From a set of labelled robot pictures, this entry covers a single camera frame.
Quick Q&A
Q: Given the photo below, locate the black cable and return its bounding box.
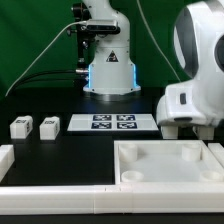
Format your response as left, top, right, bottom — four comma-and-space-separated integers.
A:
13, 69, 88, 91

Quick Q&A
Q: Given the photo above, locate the white obstacle bar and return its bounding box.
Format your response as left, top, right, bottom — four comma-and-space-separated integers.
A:
0, 182, 224, 215
208, 143, 224, 167
0, 145, 15, 182

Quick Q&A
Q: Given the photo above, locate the white square tabletop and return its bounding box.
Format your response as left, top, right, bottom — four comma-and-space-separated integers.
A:
114, 140, 224, 184

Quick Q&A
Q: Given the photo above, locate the white right obstacle bar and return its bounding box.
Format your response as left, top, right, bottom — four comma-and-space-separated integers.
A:
208, 143, 224, 167

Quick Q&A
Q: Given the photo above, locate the white front obstacle bar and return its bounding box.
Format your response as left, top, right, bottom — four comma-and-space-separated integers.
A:
0, 182, 224, 215

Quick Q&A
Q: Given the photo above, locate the white left obstacle bar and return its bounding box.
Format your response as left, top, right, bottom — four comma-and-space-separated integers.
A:
0, 145, 15, 182

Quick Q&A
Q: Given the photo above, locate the white cable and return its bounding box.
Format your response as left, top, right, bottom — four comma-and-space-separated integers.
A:
4, 20, 88, 98

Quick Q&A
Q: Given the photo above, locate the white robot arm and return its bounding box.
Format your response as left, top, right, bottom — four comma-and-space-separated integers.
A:
73, 0, 224, 126

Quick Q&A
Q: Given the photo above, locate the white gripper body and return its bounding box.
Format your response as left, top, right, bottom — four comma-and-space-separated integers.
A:
156, 80, 213, 126

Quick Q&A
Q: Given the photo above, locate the black camera on mount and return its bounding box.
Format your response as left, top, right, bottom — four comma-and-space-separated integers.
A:
76, 19, 120, 35

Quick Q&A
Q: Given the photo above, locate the white tag board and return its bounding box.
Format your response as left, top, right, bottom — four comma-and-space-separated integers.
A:
68, 114, 158, 132

